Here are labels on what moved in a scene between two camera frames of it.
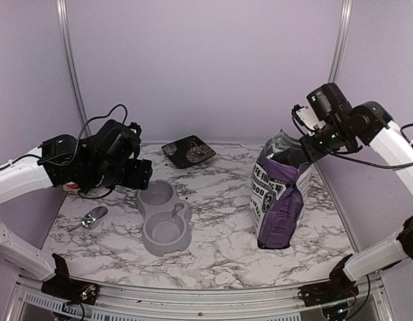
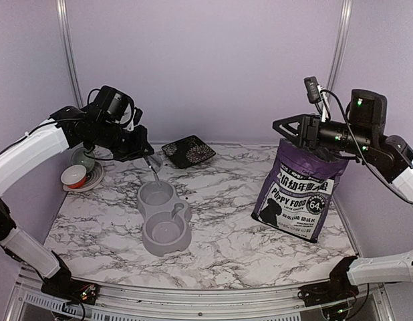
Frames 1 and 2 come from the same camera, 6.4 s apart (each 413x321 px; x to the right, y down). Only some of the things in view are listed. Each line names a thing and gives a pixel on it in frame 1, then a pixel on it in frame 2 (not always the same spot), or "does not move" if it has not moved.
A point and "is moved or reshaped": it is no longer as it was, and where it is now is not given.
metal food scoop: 92,218 → 156,162
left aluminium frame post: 63,9 does not move
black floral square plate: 188,151 does not move
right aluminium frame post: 344,24 does not move
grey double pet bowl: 167,230 does not move
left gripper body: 111,175 → 109,136
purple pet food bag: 280,184 is moved or reshaped
